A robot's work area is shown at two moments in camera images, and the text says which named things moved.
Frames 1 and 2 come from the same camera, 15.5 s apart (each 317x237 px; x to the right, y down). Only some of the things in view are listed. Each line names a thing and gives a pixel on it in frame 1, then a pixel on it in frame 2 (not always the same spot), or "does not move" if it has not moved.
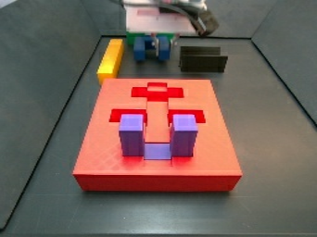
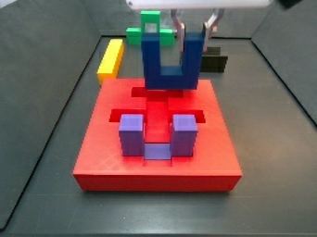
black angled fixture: (203, 59) does not move
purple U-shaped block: (183, 140) does not move
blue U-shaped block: (143, 43) to (172, 81)
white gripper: (147, 18) to (217, 5)
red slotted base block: (105, 170) does not move
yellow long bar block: (110, 65) does not move
